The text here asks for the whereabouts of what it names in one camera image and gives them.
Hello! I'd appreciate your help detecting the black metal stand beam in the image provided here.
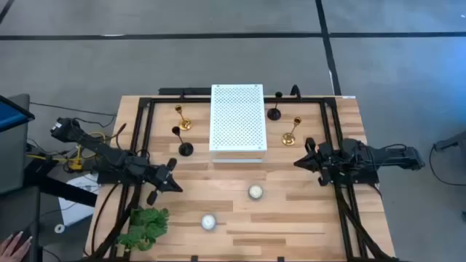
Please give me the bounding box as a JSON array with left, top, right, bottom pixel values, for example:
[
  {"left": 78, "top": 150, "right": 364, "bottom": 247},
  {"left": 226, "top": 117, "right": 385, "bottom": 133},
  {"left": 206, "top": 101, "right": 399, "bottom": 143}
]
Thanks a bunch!
[{"left": 24, "top": 156, "right": 98, "bottom": 208}]

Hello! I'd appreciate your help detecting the monitor with blue screen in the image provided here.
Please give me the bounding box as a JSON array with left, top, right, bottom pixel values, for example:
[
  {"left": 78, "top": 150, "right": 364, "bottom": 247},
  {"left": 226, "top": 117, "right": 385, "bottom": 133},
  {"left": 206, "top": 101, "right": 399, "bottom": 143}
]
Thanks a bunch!
[
  {"left": 0, "top": 94, "right": 36, "bottom": 133},
  {"left": 0, "top": 93, "right": 31, "bottom": 194}
]

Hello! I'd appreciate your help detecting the black desk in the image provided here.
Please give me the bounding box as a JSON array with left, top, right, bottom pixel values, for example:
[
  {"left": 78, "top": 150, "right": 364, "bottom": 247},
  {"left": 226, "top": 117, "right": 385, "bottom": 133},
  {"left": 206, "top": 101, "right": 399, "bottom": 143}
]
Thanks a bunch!
[{"left": 0, "top": 185, "right": 42, "bottom": 262}]

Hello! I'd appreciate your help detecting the black candlestick holder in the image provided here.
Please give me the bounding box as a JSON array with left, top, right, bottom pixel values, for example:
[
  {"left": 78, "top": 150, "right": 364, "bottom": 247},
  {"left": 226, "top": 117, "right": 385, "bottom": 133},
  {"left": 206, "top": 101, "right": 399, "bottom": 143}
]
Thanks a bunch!
[
  {"left": 266, "top": 91, "right": 283, "bottom": 122},
  {"left": 171, "top": 126, "right": 194, "bottom": 158}
]

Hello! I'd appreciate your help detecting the candle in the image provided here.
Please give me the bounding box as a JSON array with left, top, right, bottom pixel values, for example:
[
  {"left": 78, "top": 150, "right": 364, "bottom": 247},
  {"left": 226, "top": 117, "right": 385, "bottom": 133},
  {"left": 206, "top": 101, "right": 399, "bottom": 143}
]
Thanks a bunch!
[
  {"left": 248, "top": 183, "right": 264, "bottom": 201},
  {"left": 200, "top": 213, "right": 218, "bottom": 231}
]

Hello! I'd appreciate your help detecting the thin black cable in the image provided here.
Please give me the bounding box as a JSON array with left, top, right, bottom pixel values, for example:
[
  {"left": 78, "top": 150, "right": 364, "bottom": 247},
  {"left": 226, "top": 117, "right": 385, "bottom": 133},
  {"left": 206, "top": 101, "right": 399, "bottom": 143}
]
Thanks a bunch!
[{"left": 428, "top": 143, "right": 466, "bottom": 187}]

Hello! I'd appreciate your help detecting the grey stand leg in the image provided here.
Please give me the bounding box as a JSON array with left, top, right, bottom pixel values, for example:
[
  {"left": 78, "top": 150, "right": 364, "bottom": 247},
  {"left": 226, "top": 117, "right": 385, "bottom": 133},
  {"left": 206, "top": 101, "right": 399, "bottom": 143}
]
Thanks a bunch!
[{"left": 433, "top": 130, "right": 466, "bottom": 152}]

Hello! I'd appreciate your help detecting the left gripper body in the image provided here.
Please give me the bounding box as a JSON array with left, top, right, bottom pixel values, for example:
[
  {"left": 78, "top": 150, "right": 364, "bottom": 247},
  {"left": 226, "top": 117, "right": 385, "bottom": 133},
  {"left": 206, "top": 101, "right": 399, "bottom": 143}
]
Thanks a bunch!
[{"left": 140, "top": 157, "right": 178, "bottom": 207}]

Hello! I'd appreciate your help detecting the thick black cable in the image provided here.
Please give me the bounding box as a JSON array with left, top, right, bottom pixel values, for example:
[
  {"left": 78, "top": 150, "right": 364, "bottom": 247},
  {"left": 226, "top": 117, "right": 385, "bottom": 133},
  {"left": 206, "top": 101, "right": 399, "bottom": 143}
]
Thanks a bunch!
[{"left": 90, "top": 183, "right": 123, "bottom": 255}]

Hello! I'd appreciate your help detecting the short gold candlestick holder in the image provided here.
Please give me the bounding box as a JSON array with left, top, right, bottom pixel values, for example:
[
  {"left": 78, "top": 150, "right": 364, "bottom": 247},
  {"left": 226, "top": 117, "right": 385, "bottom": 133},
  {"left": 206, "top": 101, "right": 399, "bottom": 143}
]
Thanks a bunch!
[{"left": 173, "top": 104, "right": 193, "bottom": 132}]

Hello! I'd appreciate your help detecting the white paper sheet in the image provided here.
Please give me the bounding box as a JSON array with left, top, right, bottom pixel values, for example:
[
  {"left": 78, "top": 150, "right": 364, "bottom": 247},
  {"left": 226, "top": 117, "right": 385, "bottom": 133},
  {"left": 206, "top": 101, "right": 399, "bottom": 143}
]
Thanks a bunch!
[{"left": 58, "top": 173, "right": 100, "bottom": 227}]

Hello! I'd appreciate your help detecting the green artificial plant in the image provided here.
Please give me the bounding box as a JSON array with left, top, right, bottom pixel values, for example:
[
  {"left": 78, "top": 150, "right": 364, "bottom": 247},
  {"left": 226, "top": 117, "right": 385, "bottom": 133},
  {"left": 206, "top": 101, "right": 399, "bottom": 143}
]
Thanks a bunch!
[{"left": 116, "top": 207, "right": 170, "bottom": 253}]

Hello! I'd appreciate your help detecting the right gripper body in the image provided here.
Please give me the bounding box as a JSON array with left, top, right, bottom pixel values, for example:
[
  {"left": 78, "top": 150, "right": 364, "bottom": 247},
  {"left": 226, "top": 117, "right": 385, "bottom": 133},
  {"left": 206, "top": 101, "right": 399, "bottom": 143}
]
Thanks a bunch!
[{"left": 305, "top": 138, "right": 336, "bottom": 187}]

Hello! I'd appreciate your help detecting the person's hand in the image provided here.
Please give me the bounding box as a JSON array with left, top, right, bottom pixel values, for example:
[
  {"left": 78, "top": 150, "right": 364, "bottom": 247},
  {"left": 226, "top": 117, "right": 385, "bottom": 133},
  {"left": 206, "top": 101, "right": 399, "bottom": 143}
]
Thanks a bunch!
[{"left": 0, "top": 231, "right": 33, "bottom": 262}]

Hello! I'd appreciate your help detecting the white perforated metal shelf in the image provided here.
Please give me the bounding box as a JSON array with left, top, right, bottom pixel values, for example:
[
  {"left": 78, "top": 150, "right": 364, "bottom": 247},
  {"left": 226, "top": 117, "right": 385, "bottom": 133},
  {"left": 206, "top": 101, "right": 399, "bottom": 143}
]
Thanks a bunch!
[{"left": 208, "top": 84, "right": 268, "bottom": 164}]

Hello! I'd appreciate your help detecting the yellow cable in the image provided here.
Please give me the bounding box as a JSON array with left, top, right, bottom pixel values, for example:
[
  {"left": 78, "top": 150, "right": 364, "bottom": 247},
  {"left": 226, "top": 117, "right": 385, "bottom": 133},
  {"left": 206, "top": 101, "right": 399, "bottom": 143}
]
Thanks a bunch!
[{"left": 25, "top": 131, "right": 107, "bottom": 172}]

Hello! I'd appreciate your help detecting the tall gold candlestick holder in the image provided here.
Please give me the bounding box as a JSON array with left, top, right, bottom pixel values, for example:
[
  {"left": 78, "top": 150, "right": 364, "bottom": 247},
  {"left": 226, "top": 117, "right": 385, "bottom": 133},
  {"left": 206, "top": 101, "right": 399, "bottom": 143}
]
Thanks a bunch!
[{"left": 281, "top": 116, "right": 303, "bottom": 147}]

